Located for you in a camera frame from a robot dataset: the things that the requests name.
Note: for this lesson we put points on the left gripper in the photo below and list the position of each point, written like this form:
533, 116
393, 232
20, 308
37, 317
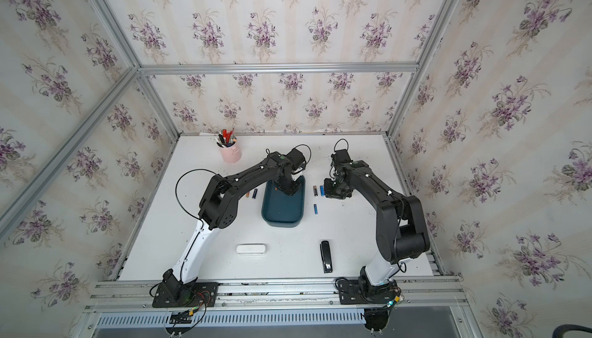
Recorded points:
290, 192

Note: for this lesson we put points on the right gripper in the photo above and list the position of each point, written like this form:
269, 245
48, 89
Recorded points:
328, 192

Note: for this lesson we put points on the teal plastic storage box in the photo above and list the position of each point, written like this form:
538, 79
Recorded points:
281, 210

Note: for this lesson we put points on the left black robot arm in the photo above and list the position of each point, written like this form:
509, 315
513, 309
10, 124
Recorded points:
218, 207

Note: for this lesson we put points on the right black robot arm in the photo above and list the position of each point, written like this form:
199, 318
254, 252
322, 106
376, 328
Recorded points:
401, 229

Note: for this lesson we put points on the white eraser box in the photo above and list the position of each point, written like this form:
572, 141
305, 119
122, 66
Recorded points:
254, 249

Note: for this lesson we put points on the pink pen cup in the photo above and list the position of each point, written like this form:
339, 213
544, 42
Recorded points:
231, 154

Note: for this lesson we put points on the black stapler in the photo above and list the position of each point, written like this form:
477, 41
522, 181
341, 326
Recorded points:
325, 252

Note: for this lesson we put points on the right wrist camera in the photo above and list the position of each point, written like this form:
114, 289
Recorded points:
340, 157

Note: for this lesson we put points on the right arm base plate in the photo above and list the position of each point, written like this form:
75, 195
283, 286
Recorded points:
359, 291

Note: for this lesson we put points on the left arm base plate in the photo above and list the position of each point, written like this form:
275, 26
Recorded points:
191, 295

